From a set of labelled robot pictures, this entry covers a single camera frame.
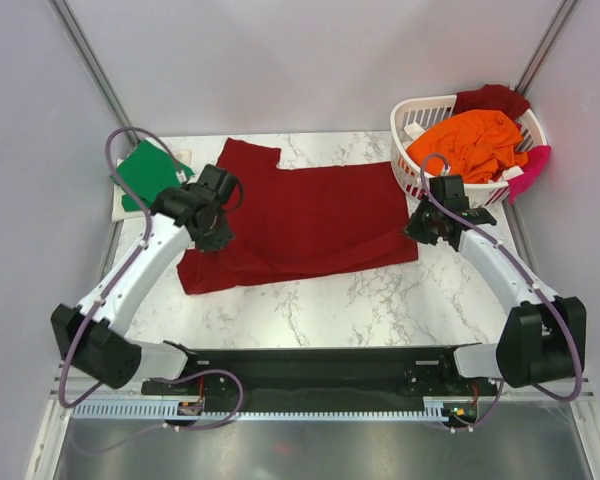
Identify folded white cloth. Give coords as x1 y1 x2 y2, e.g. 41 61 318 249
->
110 147 196 222

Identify left aluminium frame post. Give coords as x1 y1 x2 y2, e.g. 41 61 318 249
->
48 0 133 127

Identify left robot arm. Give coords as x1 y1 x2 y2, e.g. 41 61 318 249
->
51 165 243 393

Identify white slotted cable duct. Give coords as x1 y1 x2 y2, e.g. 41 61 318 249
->
72 398 477 422

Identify orange t shirt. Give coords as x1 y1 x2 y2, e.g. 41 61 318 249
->
406 110 527 184

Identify pink garment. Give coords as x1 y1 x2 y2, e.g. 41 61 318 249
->
507 145 552 205

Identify dark red t shirt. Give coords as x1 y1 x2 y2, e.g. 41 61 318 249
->
177 139 418 295

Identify aluminium front rail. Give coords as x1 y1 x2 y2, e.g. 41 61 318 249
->
49 357 596 401

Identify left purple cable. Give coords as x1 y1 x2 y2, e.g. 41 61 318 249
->
58 126 191 409

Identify dark red shirt in basket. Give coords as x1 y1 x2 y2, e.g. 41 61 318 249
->
453 84 531 120

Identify aluminium frame post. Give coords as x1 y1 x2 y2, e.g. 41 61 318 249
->
515 0 581 96
48 0 133 127

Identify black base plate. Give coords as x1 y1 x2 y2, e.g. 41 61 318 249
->
141 346 497 412

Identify right aluminium frame post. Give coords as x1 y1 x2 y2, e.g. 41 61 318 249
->
515 0 581 96

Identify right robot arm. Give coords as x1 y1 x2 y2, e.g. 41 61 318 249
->
405 175 586 394

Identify folded green t shirt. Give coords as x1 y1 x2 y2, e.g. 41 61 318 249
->
110 140 188 212

